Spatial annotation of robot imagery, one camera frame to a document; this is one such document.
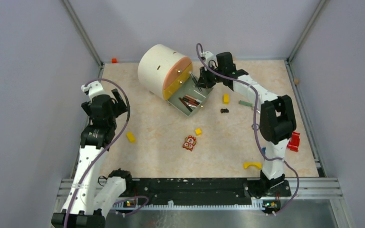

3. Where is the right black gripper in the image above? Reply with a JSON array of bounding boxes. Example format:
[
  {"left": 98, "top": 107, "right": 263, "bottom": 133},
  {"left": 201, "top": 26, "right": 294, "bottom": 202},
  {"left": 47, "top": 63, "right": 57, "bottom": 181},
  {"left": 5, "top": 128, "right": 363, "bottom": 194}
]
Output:
[{"left": 197, "top": 64, "right": 224, "bottom": 90}]

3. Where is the nude concealer tube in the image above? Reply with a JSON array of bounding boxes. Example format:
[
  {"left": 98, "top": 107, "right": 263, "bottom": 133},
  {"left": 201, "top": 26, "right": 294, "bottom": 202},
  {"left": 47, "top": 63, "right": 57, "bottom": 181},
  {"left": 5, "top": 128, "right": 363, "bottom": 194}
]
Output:
[{"left": 185, "top": 95, "right": 202, "bottom": 104}]

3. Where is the red lip gloss tube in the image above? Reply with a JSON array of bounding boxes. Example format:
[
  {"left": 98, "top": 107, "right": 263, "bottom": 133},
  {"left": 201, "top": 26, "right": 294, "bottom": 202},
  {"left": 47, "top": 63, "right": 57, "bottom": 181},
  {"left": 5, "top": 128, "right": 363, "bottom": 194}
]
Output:
[{"left": 183, "top": 97, "right": 199, "bottom": 106}]

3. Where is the dark red lip gloss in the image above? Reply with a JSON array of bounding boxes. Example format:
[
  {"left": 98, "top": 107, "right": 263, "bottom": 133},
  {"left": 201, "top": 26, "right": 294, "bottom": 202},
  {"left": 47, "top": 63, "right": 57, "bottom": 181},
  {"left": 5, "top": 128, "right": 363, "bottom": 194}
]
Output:
[{"left": 181, "top": 98, "right": 197, "bottom": 108}]

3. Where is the brown lipstick tube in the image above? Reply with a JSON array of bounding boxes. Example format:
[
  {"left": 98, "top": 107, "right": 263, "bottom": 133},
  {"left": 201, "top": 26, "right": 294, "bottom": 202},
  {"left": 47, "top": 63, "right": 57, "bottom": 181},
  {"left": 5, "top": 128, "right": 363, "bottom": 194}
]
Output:
[{"left": 179, "top": 97, "right": 192, "bottom": 112}]

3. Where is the cream round drawer organizer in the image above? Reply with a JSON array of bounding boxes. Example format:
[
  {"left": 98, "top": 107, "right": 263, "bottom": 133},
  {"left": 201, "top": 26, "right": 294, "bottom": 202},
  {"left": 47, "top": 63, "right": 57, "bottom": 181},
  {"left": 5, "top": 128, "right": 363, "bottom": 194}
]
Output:
[{"left": 137, "top": 44, "right": 211, "bottom": 116}]

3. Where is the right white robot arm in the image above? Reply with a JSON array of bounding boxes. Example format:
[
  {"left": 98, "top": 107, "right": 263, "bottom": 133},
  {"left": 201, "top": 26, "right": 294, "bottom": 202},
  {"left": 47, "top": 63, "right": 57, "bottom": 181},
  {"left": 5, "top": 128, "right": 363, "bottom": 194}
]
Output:
[{"left": 196, "top": 43, "right": 297, "bottom": 199}]

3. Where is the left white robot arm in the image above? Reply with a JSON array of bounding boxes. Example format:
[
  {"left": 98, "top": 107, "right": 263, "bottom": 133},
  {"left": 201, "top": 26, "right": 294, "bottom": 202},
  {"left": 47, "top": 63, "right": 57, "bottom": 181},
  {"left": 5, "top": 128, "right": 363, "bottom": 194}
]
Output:
[{"left": 51, "top": 79, "right": 134, "bottom": 228}]

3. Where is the yellow rectangular block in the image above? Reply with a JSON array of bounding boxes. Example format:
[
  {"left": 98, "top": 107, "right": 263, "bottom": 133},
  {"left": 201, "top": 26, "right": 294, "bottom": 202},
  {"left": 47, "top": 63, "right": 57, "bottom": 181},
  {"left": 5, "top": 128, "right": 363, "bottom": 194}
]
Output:
[{"left": 223, "top": 94, "right": 230, "bottom": 105}]

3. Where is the yellow wedge block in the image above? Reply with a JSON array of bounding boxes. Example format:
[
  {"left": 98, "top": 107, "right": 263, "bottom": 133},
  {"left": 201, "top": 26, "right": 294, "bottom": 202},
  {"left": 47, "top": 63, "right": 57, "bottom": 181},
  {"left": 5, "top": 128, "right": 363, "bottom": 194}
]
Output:
[{"left": 126, "top": 132, "right": 136, "bottom": 143}]

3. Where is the blue poker chip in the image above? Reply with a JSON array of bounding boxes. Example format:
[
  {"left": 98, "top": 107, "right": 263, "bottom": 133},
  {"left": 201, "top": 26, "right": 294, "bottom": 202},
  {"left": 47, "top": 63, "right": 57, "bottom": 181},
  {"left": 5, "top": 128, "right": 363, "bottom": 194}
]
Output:
[{"left": 251, "top": 123, "right": 259, "bottom": 130}]

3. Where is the small yellow cube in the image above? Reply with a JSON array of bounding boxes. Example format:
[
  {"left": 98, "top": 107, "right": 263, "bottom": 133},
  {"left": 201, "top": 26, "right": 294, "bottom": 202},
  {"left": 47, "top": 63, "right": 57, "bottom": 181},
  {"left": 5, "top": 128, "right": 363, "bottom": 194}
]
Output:
[{"left": 195, "top": 128, "right": 202, "bottom": 136}]

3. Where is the red owl number toy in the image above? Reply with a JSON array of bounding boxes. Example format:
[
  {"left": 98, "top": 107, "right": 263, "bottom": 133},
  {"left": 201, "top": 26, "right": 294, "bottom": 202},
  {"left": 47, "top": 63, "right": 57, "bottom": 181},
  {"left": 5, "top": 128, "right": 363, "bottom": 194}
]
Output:
[{"left": 182, "top": 135, "right": 197, "bottom": 151}]

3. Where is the yellow arch block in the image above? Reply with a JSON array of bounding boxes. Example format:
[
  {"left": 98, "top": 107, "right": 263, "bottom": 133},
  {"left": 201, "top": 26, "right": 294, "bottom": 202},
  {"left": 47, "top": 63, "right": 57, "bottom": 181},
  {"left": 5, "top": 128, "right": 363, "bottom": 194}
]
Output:
[{"left": 243, "top": 162, "right": 262, "bottom": 170}]

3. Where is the red horseshoe toy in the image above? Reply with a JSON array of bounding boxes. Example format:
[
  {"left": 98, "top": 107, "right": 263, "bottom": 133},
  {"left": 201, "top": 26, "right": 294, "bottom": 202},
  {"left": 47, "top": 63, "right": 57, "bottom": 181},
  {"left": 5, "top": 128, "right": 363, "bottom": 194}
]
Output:
[{"left": 287, "top": 131, "right": 300, "bottom": 152}]

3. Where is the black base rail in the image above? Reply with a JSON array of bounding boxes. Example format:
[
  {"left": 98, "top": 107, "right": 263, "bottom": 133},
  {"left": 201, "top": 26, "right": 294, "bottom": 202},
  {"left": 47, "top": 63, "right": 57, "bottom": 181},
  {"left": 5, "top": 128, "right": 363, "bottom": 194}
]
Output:
[{"left": 121, "top": 178, "right": 292, "bottom": 206}]

